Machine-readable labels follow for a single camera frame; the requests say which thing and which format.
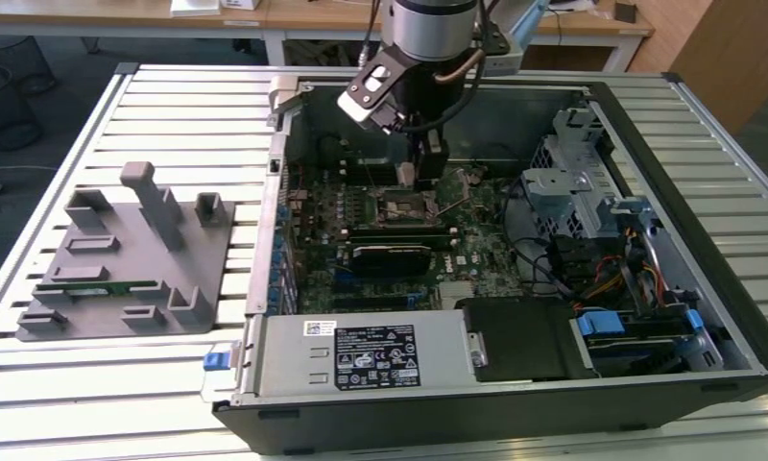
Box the silver disk bay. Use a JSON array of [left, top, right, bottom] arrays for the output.
[[568, 306, 726, 380]]

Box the black expansion slot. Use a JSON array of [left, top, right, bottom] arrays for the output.
[[330, 293, 422, 312]]

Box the metal socket cover frame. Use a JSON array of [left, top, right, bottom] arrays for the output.
[[426, 166, 483, 217]]

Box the silver chipset heatsink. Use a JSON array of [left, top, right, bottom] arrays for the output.
[[436, 280, 480, 309]]

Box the silver power supply unit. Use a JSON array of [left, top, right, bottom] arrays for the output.
[[254, 309, 482, 399]]

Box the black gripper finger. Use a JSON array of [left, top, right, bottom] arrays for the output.
[[398, 136, 424, 188], [419, 136, 451, 184]]

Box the green motherboard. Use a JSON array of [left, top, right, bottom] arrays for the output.
[[279, 160, 534, 314]]

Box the silver metal drive cage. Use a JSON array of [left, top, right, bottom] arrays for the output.
[[516, 106, 625, 241]]

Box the blue disk carrier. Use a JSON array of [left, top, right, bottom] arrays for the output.
[[574, 306, 706, 352]]

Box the yellow red wire bundle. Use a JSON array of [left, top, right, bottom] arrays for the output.
[[572, 228, 673, 312]]

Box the green RAM stick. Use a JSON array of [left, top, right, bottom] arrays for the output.
[[36, 279, 161, 295]]

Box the CPU socket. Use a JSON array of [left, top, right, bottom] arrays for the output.
[[371, 185, 442, 228]]

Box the white book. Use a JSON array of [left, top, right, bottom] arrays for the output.
[[170, 0, 224, 18]]

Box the grey case latch handle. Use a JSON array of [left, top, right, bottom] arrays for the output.
[[268, 75, 304, 130]]

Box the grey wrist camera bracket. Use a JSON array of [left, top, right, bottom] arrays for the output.
[[483, 28, 528, 76]]

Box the silver wrist camera black face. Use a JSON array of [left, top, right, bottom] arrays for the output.
[[336, 51, 419, 136]]

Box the black mesh waste bin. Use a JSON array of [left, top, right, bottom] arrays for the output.
[[0, 36, 59, 95], [0, 64, 44, 153]]

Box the wooden cabinet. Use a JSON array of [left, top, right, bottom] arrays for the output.
[[626, 0, 768, 138]]

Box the black graphics card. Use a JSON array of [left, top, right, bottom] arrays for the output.
[[348, 243, 434, 280]]

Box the black cable bundle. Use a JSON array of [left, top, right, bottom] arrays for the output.
[[547, 234, 607, 294]]

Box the wooden desk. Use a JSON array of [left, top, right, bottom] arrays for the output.
[[0, 0, 657, 73]]

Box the open black PC case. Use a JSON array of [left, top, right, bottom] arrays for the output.
[[210, 71, 768, 456]]

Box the grey plastic parts rack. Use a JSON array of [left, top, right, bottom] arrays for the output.
[[16, 160, 240, 343]]

